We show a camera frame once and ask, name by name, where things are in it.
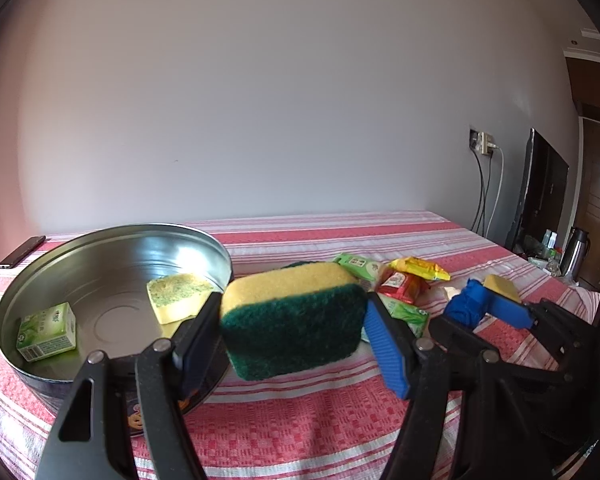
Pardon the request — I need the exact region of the round metal tin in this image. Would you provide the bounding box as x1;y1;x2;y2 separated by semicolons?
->
0;223;233;436

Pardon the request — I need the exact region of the black television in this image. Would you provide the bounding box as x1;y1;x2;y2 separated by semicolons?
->
510;128;570;256

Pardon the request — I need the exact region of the red striped tablecloth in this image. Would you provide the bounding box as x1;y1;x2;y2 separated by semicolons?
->
0;210;600;480

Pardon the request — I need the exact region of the black cable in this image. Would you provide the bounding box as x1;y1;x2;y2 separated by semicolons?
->
471;150;487;234

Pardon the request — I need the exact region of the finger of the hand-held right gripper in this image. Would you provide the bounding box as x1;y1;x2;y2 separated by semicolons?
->
485;287;600;357
428;316;561;386

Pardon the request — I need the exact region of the white wall socket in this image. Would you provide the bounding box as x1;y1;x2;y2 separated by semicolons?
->
469;129;496;157

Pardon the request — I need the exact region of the yellow snack packet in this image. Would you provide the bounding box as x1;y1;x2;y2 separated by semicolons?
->
389;256;451;282

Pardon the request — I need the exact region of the dark wooden door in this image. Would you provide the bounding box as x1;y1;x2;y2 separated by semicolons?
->
570;102;600;291

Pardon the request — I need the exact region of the steel thermos jug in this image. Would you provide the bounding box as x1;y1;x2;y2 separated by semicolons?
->
560;227;591;278

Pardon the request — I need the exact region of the red snack packet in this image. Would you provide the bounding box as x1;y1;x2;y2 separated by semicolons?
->
376;269;431;303

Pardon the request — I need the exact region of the green tissue pack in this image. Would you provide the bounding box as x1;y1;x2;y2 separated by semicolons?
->
380;292;430;338
332;252;381;281
16;302;77;362

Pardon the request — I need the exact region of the beige snack packet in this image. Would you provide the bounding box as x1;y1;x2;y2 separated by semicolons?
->
430;284;465;306

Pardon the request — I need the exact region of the white cable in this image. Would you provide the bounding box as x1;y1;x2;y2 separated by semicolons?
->
482;146;505;238

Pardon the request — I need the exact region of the yellow and green sponge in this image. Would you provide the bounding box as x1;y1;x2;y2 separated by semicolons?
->
219;261;367;382

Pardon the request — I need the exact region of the blue cloth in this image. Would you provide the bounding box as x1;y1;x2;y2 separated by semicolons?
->
442;279;493;332

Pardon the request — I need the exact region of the thick yellow sponge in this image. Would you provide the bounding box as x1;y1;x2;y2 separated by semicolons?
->
482;274;523;305

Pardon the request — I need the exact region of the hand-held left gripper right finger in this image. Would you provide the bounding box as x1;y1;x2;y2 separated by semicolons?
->
364;291;546;480

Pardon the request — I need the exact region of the thin yellow sponge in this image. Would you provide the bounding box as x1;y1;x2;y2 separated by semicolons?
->
146;273;216;338

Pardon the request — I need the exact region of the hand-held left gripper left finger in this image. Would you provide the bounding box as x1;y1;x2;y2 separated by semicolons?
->
34;291;226;480

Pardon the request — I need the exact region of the black phone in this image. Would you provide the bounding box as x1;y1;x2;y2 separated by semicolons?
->
0;235;47;269

